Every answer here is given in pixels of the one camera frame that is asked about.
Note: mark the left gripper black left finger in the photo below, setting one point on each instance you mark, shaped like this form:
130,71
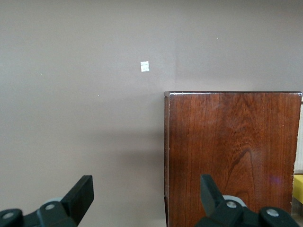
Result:
78,201

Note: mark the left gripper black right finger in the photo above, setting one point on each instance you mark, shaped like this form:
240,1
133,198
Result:
210,201

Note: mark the yellow block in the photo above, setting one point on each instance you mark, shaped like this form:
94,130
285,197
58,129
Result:
298,186

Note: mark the dark wooden cabinet box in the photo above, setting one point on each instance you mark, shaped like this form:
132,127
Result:
225,142

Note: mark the small tape patch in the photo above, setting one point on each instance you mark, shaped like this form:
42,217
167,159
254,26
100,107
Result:
145,66

